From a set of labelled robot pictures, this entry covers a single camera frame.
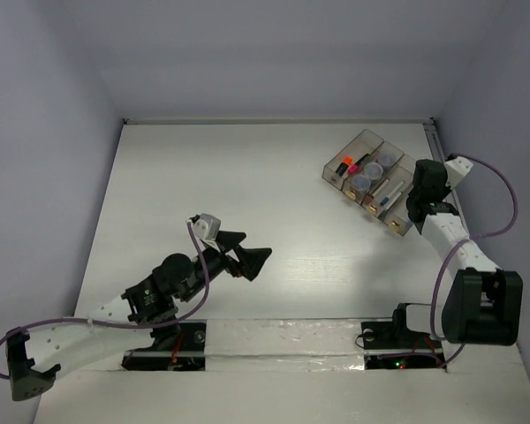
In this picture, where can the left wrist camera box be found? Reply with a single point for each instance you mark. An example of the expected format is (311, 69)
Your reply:
(205, 227)

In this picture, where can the clear jar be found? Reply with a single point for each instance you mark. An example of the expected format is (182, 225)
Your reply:
(373, 171)
(360, 183)
(387, 159)

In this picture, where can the orange highlighter marker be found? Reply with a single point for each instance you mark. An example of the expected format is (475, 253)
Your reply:
(344, 166)

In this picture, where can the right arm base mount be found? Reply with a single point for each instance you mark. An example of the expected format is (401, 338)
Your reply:
(389, 344)

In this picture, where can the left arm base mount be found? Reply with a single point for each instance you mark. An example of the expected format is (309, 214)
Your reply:
(180, 348)

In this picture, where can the white front board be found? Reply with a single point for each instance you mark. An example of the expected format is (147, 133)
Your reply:
(303, 371)

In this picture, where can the red capped white pen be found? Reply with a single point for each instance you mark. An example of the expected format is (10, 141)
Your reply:
(376, 192)

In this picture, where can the pink highlighter marker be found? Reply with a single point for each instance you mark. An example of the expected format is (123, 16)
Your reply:
(355, 167)

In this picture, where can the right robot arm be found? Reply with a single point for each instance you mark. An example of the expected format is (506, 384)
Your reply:
(474, 301)

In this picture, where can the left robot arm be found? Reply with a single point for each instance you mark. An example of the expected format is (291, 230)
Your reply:
(143, 318)

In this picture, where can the clear four-compartment organizer tray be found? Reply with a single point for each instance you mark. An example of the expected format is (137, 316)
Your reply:
(394, 213)

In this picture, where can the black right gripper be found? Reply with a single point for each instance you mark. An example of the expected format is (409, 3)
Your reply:
(447, 191)

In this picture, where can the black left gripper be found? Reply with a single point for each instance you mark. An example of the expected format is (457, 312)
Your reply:
(249, 259)

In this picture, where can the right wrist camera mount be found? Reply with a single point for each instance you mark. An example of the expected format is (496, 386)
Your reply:
(457, 168)

